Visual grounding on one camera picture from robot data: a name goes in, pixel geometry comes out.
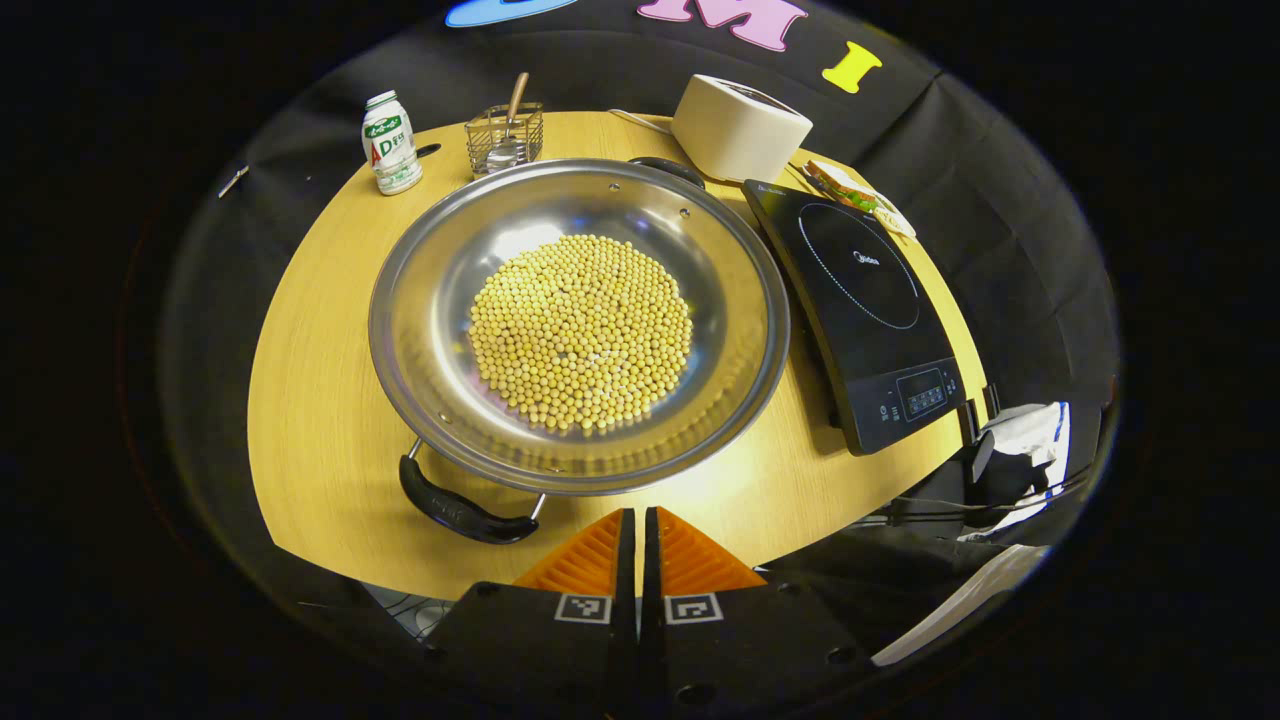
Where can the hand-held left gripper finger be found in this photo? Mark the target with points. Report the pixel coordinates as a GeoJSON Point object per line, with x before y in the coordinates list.
{"type": "Point", "coordinates": [627, 600]}
{"type": "Point", "coordinates": [650, 600]}

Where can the black induction cooktop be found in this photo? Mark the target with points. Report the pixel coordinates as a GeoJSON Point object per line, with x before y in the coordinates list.
{"type": "Point", "coordinates": [860, 330]}

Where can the stainless steel pot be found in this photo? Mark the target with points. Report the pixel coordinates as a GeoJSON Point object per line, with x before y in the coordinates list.
{"type": "Point", "coordinates": [440, 300]}

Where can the pile of yellow soybeans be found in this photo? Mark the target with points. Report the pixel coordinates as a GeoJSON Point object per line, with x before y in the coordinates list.
{"type": "Point", "coordinates": [580, 330]}

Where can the dark cloth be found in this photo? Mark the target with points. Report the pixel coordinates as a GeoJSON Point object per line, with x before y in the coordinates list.
{"type": "Point", "coordinates": [990, 480]}

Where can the white cloth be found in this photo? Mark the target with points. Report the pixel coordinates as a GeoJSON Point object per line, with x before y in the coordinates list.
{"type": "Point", "coordinates": [1030, 425]}

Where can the sandwich with lettuce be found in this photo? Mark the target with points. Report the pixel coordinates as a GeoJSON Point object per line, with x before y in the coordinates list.
{"type": "Point", "coordinates": [840, 185]}

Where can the white toaster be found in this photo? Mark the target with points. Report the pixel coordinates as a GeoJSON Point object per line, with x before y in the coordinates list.
{"type": "Point", "coordinates": [735, 135]}

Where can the white drink bottle green label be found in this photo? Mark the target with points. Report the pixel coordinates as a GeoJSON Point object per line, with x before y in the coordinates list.
{"type": "Point", "coordinates": [392, 150]}

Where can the silver cloth clip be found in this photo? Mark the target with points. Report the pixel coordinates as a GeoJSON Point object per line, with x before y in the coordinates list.
{"type": "Point", "coordinates": [234, 181]}

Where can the black backdrop cloth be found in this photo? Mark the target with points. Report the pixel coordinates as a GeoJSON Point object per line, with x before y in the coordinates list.
{"type": "Point", "coordinates": [300, 110]}

